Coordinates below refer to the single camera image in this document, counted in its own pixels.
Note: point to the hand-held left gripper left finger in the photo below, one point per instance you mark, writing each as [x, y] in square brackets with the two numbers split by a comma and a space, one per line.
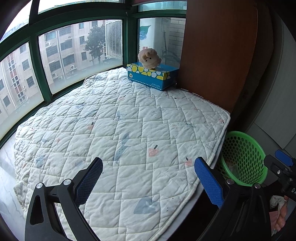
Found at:
[91, 178]

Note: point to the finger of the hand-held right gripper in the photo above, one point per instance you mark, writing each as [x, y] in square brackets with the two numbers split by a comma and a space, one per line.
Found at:
[285, 158]

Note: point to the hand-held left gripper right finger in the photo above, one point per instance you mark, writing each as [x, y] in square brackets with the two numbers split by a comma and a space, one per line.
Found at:
[208, 180]

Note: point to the green plastic basket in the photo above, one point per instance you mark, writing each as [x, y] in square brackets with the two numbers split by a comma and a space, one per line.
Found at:
[245, 148]

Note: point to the person's right hand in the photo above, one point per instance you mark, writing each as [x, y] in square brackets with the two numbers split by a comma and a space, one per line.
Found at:
[282, 215]

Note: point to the white crumpled cloth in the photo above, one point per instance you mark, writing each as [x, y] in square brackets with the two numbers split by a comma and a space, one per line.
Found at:
[276, 200]

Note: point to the white quilted mat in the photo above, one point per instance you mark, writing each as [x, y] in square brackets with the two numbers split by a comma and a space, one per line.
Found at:
[115, 127]

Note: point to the blue yellow tissue box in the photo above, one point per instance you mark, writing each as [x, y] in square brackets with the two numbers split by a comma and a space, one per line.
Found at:
[150, 77]

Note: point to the brown wooden cabinet panel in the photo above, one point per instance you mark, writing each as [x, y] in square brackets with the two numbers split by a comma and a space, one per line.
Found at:
[219, 58]

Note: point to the beige apartment building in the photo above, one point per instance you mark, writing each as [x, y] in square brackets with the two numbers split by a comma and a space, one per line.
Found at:
[64, 53]

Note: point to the beige plush toy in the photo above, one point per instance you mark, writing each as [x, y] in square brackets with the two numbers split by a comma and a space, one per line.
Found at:
[149, 58]

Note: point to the green tree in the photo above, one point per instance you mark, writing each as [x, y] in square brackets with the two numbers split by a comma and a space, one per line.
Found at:
[94, 42]

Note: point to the white louvre vent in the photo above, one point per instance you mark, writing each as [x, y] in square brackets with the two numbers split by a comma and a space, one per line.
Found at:
[113, 38]

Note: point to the white Changhong cardboard box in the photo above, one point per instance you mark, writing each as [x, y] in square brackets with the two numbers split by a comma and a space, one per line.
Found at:
[148, 37]

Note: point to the green window frame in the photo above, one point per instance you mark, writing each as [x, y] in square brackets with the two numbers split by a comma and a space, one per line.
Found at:
[34, 58]

